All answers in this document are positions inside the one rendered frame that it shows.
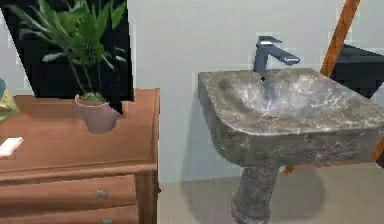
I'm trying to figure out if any dark grey faucet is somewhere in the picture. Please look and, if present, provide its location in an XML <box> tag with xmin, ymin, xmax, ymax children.
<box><xmin>252</xmin><ymin>35</ymin><xmax>301</xmax><ymax>74</ymax></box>

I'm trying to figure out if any green house plant in pot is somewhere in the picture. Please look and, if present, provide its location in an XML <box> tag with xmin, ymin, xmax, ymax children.
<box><xmin>5</xmin><ymin>0</ymin><xmax>128</xmax><ymax>135</ymax></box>

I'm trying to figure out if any brown wooden chest of drawers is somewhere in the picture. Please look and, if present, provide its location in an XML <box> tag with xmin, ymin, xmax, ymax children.
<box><xmin>0</xmin><ymin>87</ymin><xmax>162</xmax><ymax>224</ymax></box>

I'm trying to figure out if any brown wooden ladder rack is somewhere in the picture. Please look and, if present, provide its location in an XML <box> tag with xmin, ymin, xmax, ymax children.
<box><xmin>283</xmin><ymin>0</ymin><xmax>384</xmax><ymax>175</ymax></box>

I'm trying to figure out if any black towel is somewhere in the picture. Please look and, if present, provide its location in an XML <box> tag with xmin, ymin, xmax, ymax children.
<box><xmin>329</xmin><ymin>44</ymin><xmax>384</xmax><ymax>100</ymax></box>

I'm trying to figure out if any white flat bar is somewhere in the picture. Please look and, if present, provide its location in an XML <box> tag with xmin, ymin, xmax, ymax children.
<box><xmin>0</xmin><ymin>136</ymin><xmax>25</xmax><ymax>158</ymax></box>

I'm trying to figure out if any yellow green cloth object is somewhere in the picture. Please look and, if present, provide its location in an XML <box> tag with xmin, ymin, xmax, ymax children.
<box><xmin>0</xmin><ymin>78</ymin><xmax>20</xmax><ymax>124</ymax></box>

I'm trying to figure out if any grey marble pedestal sink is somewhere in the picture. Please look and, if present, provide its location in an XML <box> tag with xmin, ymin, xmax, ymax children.
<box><xmin>197</xmin><ymin>68</ymin><xmax>384</xmax><ymax>224</ymax></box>

